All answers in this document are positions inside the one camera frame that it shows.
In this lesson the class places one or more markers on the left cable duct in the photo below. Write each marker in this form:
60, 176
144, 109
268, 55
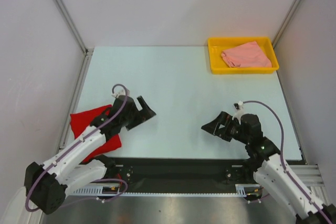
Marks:
97, 190

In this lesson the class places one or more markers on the right aluminium corner post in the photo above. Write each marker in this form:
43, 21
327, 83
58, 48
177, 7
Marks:
286, 22

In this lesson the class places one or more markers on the right cable duct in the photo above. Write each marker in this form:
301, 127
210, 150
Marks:
249, 189

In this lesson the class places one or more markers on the cable duct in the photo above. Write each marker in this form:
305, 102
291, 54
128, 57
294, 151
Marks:
249, 189
97, 190

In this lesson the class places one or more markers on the yellow plastic bin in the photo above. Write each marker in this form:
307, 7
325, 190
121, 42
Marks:
218, 44

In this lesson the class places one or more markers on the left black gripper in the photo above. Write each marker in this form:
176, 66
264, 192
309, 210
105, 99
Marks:
145, 114

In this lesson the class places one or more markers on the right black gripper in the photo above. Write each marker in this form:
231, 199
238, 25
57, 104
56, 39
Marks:
224, 118

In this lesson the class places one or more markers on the aluminium corner post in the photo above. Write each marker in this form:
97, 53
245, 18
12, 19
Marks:
286, 22
71, 25

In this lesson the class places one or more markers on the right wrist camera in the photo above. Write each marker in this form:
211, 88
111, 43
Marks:
239, 107

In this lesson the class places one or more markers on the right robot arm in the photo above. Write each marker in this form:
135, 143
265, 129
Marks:
270, 170

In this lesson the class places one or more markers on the left aluminium corner post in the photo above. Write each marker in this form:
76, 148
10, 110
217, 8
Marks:
71, 25

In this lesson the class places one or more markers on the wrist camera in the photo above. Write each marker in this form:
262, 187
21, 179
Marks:
122, 92
239, 107

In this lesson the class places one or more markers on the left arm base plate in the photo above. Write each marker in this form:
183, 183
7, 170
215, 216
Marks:
120, 171

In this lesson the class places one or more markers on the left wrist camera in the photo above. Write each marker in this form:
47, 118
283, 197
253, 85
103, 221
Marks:
122, 92

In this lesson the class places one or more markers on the aluminium frame rail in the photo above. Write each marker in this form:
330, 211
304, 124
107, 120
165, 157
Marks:
309, 174

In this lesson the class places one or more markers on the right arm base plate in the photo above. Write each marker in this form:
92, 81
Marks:
239, 174

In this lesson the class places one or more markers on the pink t shirt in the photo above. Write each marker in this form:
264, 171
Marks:
248, 55

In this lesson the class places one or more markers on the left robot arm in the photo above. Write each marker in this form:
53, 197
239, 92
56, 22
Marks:
50, 183

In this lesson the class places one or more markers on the red t shirt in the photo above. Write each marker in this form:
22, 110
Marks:
79, 122

